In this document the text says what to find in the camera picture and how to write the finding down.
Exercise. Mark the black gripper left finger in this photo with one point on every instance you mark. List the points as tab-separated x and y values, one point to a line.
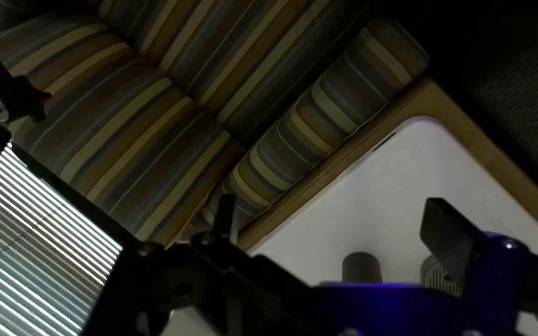
233	291

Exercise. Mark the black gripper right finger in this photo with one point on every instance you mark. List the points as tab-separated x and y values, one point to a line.
453	239

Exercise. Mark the white rectangular board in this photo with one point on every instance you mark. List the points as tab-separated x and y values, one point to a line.
394	198

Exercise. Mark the dark candle jar yellow wax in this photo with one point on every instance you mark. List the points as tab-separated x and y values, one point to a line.
362	267

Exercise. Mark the wooden side table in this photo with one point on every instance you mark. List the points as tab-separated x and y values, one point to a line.
319	187

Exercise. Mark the dark grey couch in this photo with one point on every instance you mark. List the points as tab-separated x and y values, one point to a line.
506	80

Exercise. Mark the striped cushion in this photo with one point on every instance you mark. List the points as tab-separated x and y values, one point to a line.
126	142

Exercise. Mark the white window blinds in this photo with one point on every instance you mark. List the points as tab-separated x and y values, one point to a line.
27	248

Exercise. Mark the striped sofa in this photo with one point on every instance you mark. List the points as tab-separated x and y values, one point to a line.
252	56

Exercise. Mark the dark object on sofa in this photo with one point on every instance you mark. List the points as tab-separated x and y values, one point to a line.
1	80

